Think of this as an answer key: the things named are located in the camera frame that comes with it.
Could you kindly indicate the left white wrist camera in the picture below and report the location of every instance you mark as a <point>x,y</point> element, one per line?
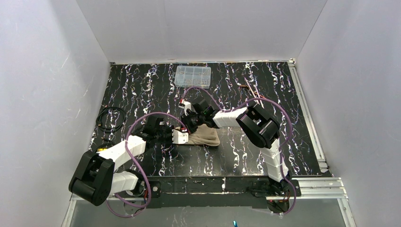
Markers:
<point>179,137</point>

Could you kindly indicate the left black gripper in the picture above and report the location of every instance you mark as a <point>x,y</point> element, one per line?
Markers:
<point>169,135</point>

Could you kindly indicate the beige cloth napkin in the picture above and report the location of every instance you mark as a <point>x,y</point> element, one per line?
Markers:
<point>204,135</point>

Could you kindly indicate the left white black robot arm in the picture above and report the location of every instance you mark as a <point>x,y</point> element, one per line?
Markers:
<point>97,177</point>

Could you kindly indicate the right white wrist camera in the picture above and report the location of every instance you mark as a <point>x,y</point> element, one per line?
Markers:
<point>186,106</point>

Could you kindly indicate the clear plastic screw box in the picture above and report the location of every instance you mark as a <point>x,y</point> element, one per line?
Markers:
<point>192,76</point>

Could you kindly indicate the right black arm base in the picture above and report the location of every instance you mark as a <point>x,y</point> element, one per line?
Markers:
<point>267,187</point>

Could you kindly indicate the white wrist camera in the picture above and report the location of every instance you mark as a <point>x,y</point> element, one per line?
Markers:
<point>179,137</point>
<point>186,106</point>

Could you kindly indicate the aluminium frame rail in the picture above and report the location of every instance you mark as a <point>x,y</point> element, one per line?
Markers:
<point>310,186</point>

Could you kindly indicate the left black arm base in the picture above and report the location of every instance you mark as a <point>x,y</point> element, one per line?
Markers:
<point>141,189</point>

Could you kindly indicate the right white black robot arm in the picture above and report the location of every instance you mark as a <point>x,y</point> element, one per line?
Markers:
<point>259,127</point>

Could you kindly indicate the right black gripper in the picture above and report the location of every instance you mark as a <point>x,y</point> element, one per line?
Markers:
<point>190,119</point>

